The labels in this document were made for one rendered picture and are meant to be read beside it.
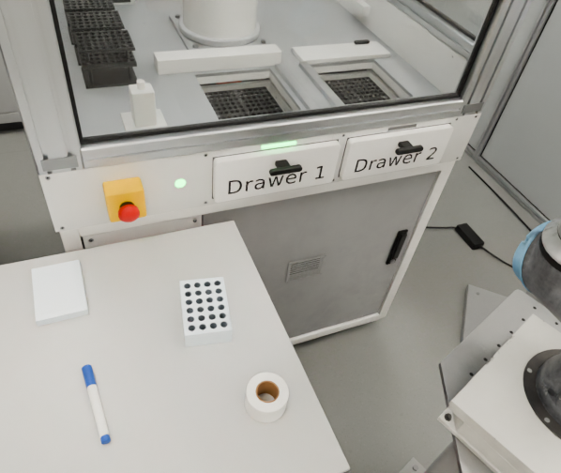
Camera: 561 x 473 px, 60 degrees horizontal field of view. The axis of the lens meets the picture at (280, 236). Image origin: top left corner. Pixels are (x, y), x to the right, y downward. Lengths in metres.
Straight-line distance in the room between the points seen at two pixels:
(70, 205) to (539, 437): 0.91
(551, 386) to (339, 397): 0.96
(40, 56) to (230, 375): 0.59
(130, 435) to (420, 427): 1.16
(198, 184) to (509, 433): 0.73
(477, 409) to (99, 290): 0.70
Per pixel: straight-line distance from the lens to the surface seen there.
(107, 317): 0.96
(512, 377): 0.94
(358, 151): 1.15
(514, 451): 0.87
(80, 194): 1.01
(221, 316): 0.92
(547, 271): 0.84
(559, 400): 0.91
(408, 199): 1.43
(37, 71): 0.88
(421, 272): 2.21
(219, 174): 1.02
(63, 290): 1.00
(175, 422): 0.85
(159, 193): 1.04
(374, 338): 1.92
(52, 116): 0.91
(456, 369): 0.99
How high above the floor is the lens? 1.53
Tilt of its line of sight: 45 degrees down
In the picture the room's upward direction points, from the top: 9 degrees clockwise
